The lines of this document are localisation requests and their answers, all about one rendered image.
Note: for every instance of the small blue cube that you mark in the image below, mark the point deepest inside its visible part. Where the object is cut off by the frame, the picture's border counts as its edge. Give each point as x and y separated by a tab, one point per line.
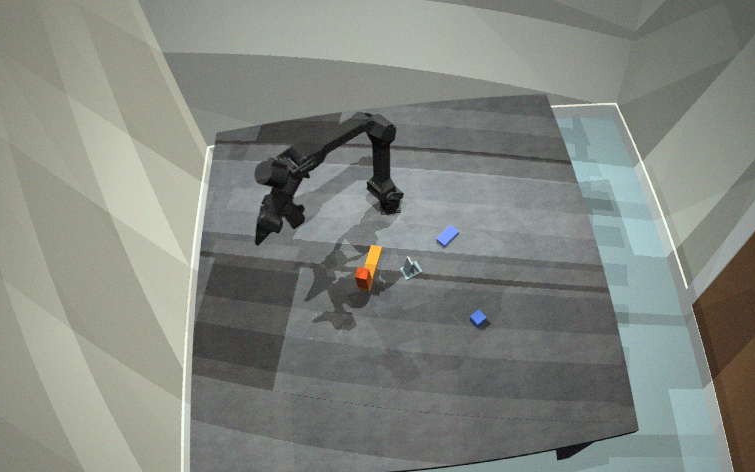
478	319

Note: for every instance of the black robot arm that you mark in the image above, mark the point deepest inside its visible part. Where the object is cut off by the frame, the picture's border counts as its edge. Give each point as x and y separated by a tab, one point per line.
308	153

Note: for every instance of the blue flat bar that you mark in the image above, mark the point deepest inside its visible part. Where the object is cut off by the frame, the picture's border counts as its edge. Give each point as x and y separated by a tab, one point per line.
447	236

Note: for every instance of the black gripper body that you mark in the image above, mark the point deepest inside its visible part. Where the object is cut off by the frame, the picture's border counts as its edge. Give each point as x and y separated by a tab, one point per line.
274	203

